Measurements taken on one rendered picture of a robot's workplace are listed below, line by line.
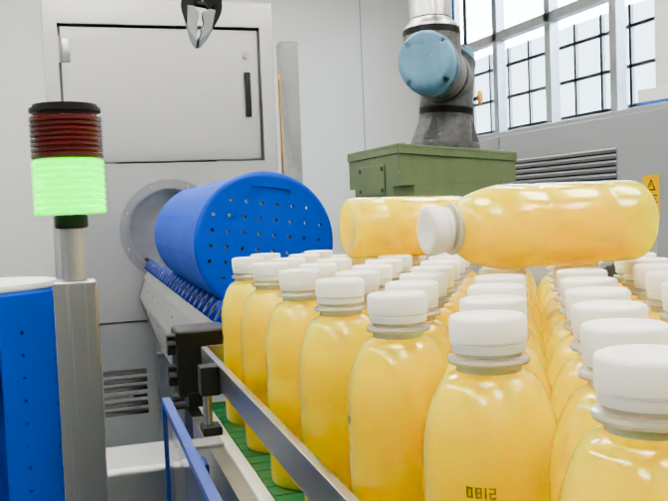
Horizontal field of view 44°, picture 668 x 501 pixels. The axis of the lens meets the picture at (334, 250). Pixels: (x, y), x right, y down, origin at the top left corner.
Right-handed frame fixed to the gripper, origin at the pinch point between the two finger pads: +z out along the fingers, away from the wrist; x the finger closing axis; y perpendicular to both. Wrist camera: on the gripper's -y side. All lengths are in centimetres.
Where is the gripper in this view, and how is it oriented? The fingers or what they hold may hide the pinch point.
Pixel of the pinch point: (197, 42)
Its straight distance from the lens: 193.6
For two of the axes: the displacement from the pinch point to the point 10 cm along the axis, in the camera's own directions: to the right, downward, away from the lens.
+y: -2.6, -1.3, 9.6
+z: -1.2, 9.9, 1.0
